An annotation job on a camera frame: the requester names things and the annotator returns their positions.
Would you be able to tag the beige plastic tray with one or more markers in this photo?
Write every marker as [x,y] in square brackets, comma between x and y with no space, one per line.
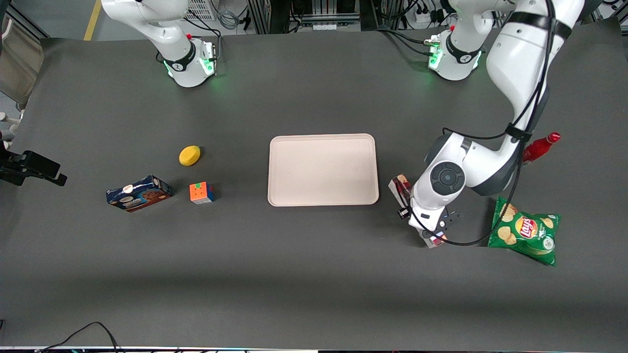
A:
[323,169]

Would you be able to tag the beige chair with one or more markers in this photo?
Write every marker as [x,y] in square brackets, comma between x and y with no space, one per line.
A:
[18,63]

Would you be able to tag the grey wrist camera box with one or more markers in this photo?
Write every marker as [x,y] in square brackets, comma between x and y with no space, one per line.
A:
[450,218]

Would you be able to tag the white power strip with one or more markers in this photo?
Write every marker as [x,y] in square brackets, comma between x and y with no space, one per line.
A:
[428,18]

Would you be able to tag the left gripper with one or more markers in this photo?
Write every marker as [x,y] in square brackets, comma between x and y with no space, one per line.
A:
[401,214]

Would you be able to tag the yellow lemon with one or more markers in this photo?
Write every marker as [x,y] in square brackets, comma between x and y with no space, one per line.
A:
[189,156]

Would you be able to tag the green chips bag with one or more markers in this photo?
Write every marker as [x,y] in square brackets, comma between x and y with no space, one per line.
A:
[525,230]

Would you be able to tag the blue cookie box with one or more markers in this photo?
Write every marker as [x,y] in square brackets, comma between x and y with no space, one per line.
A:
[139,194]

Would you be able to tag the red drink bottle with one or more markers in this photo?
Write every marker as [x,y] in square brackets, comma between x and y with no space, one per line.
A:
[539,146]

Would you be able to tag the red cookie box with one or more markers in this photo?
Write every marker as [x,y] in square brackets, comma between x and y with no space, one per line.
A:
[400,186]

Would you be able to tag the aluminium rack frame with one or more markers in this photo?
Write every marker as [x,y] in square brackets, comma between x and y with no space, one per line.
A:
[314,14]

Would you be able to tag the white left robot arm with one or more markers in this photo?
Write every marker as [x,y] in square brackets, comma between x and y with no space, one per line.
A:
[515,63]

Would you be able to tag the white mesh basket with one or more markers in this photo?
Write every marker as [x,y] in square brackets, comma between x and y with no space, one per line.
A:
[200,9]

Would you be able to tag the colourful puzzle cube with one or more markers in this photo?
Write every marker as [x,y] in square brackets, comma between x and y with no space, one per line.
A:
[201,192]

